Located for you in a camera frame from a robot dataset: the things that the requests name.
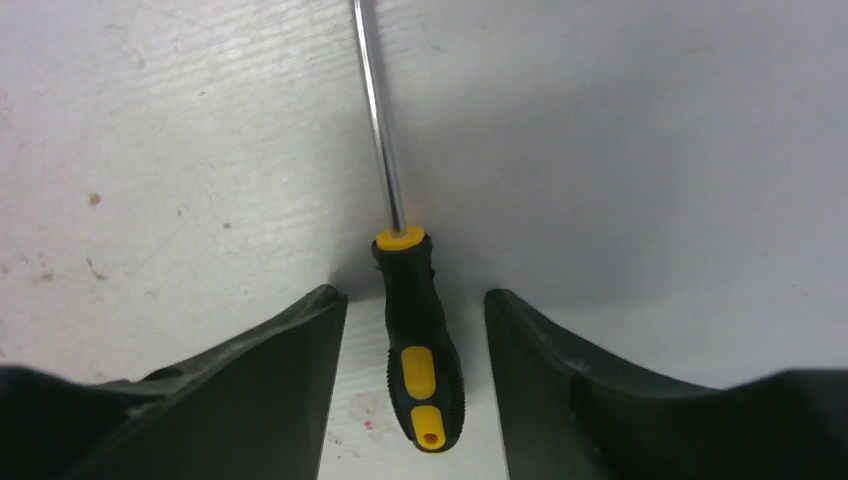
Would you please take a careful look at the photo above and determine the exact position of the black and yellow screwdriver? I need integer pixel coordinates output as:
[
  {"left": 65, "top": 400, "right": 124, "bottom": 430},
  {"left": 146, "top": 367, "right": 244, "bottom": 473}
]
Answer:
[{"left": 351, "top": 1, "right": 465, "bottom": 454}]

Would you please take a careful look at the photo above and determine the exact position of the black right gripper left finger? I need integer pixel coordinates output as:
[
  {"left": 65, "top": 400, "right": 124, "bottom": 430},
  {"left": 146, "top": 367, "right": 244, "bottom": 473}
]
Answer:
[{"left": 1, "top": 285, "right": 348, "bottom": 479}]

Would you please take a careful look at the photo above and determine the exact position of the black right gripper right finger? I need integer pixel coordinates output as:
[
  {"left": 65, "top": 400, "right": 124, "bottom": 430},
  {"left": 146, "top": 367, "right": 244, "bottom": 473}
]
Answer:
[{"left": 484, "top": 289, "right": 847, "bottom": 479}]

